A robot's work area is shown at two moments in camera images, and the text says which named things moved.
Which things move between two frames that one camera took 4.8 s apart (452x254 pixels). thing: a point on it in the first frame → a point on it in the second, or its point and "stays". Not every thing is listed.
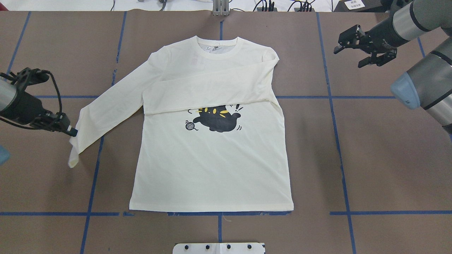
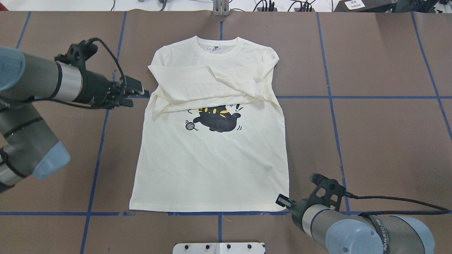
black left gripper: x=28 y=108 → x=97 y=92
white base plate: x=218 y=248 stays
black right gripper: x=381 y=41 → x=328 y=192
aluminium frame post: x=221 y=7 stays
